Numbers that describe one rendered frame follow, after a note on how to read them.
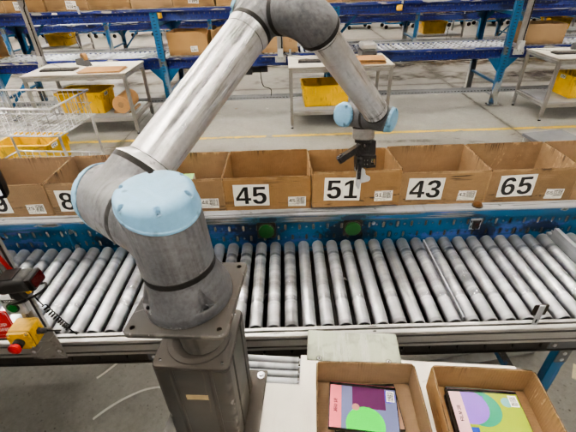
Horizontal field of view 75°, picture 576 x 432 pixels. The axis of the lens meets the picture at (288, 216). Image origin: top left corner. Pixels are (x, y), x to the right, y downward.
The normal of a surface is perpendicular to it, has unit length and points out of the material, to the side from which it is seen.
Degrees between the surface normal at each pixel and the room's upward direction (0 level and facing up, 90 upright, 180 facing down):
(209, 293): 67
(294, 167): 90
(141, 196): 3
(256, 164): 89
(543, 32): 87
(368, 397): 0
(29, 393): 0
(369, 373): 89
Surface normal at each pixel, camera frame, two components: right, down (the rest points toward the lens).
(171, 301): -0.04, 0.24
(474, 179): 0.03, 0.55
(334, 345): -0.03, -0.83
